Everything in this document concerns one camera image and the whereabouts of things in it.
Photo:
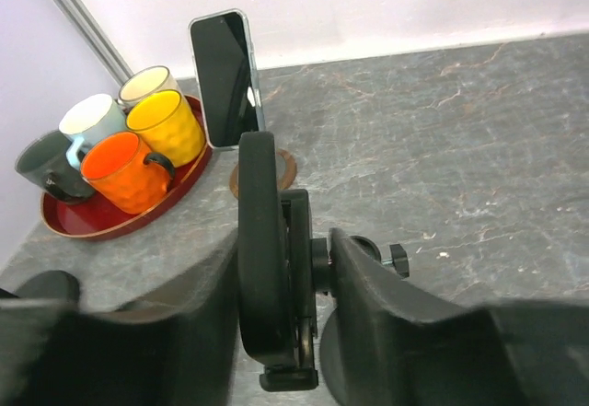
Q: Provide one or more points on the cream beige mug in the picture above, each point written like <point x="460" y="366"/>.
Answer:
<point x="146" y="83"/>

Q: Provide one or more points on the white mug blue handle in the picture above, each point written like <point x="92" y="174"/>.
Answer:
<point x="89" y="122"/>

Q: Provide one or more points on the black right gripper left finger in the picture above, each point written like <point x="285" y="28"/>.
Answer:
<point x="175" y="347"/>

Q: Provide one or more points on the black phone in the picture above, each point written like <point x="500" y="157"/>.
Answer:
<point x="266" y="323"/>
<point x="227" y="76"/>

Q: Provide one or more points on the red round tray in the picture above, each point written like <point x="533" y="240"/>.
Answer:
<point x="98" y="218"/>

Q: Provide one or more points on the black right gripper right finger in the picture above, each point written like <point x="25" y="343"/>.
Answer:
<point x="390" y="342"/>

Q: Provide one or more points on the dark green mug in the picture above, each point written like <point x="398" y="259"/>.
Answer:
<point x="44" y="163"/>

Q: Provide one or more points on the black phone on wooden stand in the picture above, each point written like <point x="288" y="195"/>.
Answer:
<point x="227" y="76"/>

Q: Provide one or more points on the round wooden phone stand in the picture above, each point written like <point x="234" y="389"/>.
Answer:
<point x="286" y="169"/>

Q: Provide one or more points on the aluminium corner frame post left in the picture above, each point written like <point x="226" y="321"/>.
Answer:
<point x="96" y="39"/>

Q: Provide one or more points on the orange mug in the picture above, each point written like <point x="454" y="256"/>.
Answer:
<point x="127" y="172"/>

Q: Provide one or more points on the yellow mug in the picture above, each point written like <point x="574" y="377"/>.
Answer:
<point x="165" y="121"/>

